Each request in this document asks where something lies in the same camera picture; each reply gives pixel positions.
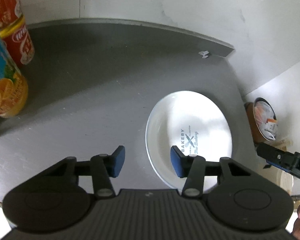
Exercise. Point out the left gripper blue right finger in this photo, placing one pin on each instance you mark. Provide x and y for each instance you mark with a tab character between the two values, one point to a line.
194	168

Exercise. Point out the orange juice bottle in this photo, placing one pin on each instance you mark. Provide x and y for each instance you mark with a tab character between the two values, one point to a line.
13	85

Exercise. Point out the brown bin with trash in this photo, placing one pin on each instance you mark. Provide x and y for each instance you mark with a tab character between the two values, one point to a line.
262	120

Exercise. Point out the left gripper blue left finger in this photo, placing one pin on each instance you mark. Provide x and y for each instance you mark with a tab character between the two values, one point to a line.
101	168

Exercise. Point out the white bakery plate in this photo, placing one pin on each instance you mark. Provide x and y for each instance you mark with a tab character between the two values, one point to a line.
193	123

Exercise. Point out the red label drink bottle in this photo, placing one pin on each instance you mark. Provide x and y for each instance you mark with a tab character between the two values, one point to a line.
14	32

